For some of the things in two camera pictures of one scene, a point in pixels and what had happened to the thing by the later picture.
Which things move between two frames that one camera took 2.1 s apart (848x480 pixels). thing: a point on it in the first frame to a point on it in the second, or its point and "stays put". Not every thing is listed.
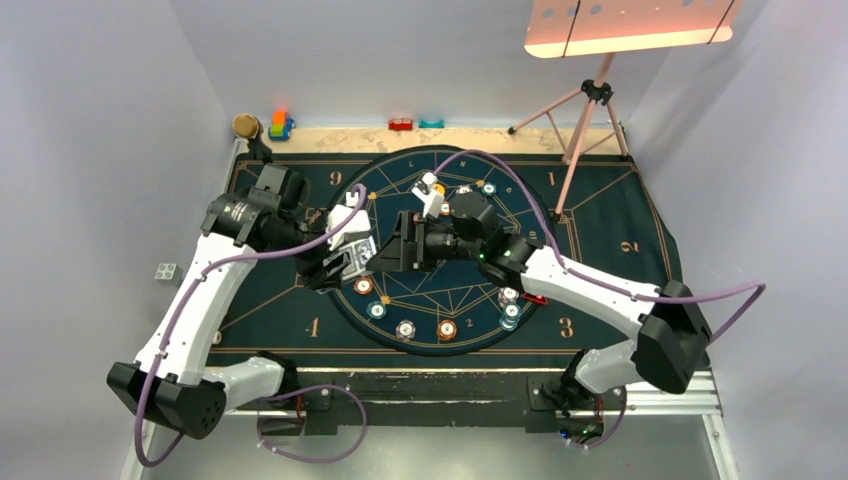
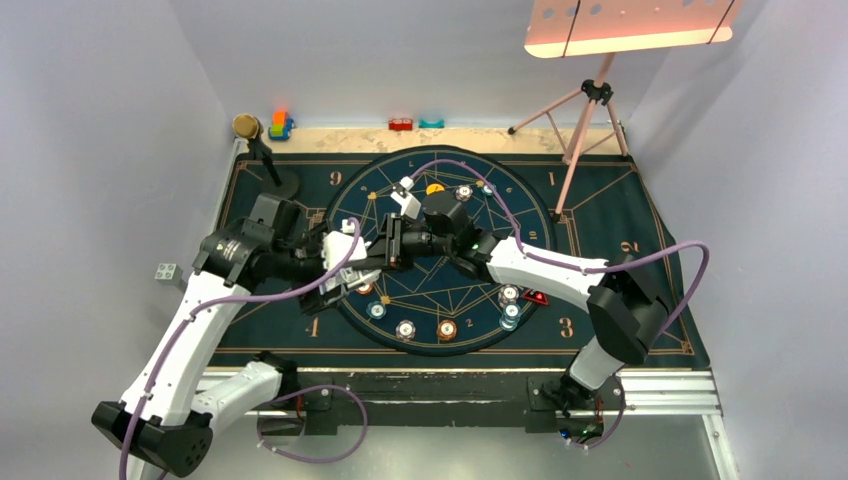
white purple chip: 507,295 stays put
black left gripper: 315,274 to 313,301
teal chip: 511,314 stays put
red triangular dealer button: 536,298 stays put
